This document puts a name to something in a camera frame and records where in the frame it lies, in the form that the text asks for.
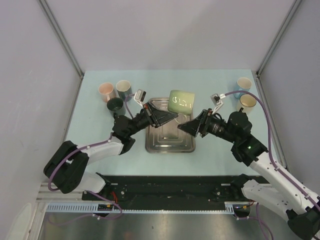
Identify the green mug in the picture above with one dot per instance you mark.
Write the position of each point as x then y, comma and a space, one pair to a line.
181, 102

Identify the pink mug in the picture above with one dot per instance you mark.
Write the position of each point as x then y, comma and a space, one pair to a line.
107, 91

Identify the aluminium frame post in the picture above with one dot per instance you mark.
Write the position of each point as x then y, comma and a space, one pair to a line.
52, 20
279, 35

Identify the white cable duct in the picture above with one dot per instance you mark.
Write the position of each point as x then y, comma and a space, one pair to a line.
105, 208

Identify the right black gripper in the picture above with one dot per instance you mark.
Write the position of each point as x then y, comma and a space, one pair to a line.
192, 127

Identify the right aluminium frame post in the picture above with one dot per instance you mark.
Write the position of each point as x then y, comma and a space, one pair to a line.
279, 35

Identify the light blue mug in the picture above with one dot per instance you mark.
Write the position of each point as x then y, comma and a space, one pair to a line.
243, 84

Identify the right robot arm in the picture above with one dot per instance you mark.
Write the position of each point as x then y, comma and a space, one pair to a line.
289, 198

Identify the dark teal mug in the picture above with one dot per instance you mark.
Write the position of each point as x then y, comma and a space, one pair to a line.
124, 89

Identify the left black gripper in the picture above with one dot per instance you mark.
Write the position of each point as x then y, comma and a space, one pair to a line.
158, 117

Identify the black mug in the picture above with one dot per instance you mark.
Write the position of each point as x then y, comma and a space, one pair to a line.
116, 107

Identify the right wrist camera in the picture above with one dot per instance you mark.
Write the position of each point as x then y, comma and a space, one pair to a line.
217, 101

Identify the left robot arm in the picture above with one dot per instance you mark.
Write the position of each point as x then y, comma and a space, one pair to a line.
66, 170

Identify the left aluminium frame post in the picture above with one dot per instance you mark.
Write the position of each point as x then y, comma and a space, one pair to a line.
52, 20

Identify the steel tray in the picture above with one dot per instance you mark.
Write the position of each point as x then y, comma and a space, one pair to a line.
169, 139

